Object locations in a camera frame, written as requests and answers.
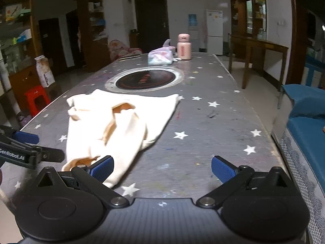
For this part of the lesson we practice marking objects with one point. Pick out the cream garment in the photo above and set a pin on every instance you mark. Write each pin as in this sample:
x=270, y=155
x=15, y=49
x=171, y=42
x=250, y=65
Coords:
x=127, y=132

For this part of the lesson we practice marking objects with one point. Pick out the blue frame stand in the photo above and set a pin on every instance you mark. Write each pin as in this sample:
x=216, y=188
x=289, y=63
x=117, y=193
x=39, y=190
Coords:
x=313, y=67

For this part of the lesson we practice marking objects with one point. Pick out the pink thermos bottle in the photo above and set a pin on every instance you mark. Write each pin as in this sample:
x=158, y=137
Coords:
x=184, y=48

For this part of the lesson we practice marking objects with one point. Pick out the water dispenser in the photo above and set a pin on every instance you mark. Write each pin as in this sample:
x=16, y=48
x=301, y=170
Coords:
x=193, y=28

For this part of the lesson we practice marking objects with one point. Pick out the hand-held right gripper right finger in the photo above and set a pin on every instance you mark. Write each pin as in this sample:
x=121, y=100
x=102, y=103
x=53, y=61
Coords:
x=223, y=169

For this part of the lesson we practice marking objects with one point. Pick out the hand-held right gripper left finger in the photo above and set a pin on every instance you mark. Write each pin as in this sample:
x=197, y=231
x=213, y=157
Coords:
x=102, y=169

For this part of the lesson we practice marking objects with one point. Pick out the dark wooden side table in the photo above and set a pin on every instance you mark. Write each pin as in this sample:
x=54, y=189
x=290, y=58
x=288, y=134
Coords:
x=264, y=46

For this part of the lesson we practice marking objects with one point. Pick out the wooden glass display cabinet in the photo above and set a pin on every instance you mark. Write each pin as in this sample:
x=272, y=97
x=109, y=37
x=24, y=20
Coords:
x=242, y=12

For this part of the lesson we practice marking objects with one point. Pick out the grey star tablecloth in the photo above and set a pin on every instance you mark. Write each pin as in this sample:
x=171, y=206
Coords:
x=203, y=137

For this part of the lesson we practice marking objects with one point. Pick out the round black induction cooktop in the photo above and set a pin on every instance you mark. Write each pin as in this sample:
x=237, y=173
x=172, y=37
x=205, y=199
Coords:
x=144, y=79

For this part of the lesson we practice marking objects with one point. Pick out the pastel tissue pack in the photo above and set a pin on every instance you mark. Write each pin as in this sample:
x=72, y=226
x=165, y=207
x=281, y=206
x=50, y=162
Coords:
x=160, y=57

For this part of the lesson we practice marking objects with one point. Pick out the white brown sack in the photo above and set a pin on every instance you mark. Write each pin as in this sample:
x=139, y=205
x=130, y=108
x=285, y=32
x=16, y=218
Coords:
x=45, y=71

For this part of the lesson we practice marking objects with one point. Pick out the red plastic stool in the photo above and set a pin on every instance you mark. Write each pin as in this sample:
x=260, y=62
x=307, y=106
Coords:
x=36, y=96

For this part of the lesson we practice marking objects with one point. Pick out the wooden arched shelf unit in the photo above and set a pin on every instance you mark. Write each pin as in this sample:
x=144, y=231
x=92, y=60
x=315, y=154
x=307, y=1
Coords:
x=25, y=56

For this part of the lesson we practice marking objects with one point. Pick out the white wall socket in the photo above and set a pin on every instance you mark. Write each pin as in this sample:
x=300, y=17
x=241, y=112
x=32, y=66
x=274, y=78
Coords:
x=280, y=22

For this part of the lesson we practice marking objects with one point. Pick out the dark bin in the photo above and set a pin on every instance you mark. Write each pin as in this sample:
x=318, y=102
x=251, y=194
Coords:
x=134, y=39

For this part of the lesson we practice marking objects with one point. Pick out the dark wooden arched frame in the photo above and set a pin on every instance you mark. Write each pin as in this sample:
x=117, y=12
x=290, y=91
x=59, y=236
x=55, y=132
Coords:
x=295, y=30

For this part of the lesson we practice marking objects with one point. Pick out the dark wooden door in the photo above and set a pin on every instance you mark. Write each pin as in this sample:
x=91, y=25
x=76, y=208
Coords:
x=50, y=45
x=152, y=25

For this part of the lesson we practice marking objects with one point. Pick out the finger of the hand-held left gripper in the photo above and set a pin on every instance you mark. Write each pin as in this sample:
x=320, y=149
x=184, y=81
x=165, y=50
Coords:
x=26, y=138
x=52, y=155

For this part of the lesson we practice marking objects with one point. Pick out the blue sofa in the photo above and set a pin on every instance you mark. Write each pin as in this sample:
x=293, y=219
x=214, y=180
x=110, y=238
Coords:
x=307, y=99

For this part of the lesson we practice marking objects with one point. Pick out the white refrigerator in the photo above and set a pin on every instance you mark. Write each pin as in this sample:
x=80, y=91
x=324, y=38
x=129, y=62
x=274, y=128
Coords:
x=214, y=33

